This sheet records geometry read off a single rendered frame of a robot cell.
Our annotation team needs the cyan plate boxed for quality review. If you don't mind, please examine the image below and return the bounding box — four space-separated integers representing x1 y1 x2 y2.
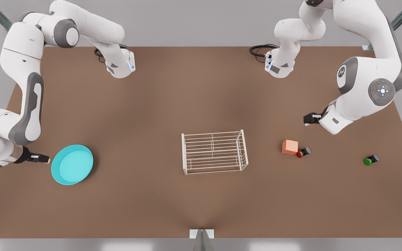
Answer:
51 145 94 185

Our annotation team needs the orange cube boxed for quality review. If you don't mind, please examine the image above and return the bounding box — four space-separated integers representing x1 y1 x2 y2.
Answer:
282 139 299 155

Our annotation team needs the green button switch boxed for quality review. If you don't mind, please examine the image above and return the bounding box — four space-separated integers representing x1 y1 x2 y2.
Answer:
363 154 381 166

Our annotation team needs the black cable loop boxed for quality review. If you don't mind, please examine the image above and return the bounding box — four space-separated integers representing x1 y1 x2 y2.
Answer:
94 45 128 64
249 44 278 63

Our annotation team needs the white wire shelf rack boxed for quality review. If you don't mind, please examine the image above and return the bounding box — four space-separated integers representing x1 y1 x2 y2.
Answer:
181 130 249 175

